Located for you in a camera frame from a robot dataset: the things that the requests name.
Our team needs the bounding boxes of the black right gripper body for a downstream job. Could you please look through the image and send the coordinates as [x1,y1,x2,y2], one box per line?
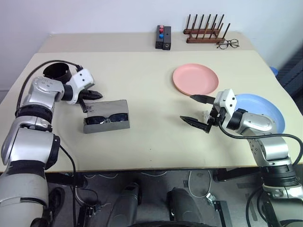
[205,104,226,135]

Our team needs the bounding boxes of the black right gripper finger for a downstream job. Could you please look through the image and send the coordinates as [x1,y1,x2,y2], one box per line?
[189,94,217,105]
[179,115,210,133]

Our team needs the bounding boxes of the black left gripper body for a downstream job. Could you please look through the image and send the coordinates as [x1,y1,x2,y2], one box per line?
[79,87,93,102]

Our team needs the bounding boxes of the grey glasses case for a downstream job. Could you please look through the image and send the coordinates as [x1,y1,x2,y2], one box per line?
[82,99,131,135]

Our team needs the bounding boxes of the black sunglasses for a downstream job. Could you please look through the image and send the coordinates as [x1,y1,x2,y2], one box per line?
[84,113,130,125]

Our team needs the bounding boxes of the pink plastic plate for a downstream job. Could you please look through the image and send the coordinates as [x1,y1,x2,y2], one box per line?
[172,63,219,96]

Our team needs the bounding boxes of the black cylindrical container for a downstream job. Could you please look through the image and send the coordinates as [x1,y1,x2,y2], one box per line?
[42,62,73,82]

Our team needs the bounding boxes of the blue plastic plate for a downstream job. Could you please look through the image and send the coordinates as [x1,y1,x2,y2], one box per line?
[233,94,286,134]

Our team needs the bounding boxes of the brown thin-framed eyeglasses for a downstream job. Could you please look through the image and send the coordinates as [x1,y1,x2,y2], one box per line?
[215,39,240,50]

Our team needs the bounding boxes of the brown wooden peg rack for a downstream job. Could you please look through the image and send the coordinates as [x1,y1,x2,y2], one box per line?
[186,22,232,44]
[183,13,225,35]

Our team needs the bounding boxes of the black box with coloured buttons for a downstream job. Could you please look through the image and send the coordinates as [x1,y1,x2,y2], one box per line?
[155,25,166,50]

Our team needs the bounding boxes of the plain black rectangular box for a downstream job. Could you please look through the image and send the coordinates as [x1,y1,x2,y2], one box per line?
[162,26,172,51]

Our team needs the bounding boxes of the dark rounded shell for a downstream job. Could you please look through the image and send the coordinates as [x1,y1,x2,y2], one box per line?
[167,187,210,227]
[110,182,143,227]

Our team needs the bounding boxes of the dark slatted panel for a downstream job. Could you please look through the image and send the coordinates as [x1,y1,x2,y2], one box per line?
[276,51,303,97]

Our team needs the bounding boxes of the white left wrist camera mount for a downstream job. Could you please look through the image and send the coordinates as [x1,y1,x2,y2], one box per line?
[65,68,96,105]

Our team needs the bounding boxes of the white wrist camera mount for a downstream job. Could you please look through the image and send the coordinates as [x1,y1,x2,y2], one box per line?
[214,88,238,130]
[65,68,96,105]

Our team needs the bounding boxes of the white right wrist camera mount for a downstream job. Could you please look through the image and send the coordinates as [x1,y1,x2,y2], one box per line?
[214,88,238,130]

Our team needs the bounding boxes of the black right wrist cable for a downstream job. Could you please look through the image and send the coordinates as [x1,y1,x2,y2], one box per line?
[218,119,303,166]

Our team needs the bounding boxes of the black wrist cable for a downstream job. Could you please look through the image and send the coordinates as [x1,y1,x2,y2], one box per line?
[218,119,303,166]
[16,60,83,116]

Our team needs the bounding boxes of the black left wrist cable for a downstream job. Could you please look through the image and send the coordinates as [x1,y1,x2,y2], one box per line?
[16,60,83,116]

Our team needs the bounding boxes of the black table frame bar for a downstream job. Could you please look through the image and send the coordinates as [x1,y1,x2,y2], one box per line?
[212,166,264,183]
[46,173,87,188]

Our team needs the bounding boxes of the black left elbow cable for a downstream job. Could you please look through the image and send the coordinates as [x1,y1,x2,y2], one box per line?
[59,144,78,227]

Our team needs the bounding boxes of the white floor cable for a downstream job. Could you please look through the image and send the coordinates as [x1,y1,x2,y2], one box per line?
[183,169,212,197]

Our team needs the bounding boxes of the metal caster bracket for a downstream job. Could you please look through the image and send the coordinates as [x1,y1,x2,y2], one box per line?
[205,193,232,227]

